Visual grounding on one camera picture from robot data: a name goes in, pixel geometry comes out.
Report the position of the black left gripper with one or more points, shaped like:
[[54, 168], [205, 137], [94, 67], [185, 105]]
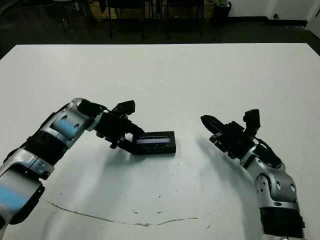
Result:
[[112, 127]]

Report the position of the black waste bin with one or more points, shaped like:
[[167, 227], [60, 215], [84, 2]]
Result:
[[222, 13]]

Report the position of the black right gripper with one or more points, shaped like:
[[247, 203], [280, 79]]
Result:
[[235, 140]]

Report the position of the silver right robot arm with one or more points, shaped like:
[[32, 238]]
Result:
[[277, 185]]

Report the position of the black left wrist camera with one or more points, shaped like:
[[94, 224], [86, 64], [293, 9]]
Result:
[[126, 107]]

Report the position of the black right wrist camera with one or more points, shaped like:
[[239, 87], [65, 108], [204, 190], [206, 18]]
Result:
[[252, 120]]

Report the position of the black printed box lid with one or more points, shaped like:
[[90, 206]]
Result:
[[155, 148]]

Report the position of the black metal-legged chair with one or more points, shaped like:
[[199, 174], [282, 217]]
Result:
[[125, 3], [185, 2]]

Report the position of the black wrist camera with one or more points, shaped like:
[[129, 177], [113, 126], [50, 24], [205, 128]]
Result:
[[252, 120], [126, 107]]

